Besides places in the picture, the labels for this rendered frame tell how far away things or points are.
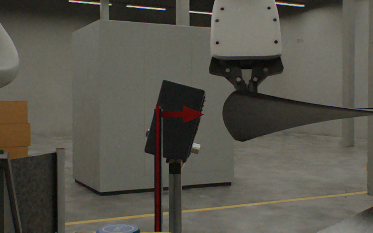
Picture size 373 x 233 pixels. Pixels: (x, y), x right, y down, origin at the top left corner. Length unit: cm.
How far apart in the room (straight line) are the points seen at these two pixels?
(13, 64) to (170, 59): 613
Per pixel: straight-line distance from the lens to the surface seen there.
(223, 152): 745
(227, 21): 75
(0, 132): 857
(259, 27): 75
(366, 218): 75
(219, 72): 75
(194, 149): 132
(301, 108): 68
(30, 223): 253
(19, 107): 860
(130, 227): 49
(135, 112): 684
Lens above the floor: 120
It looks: 1 degrees down
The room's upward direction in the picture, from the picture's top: straight up
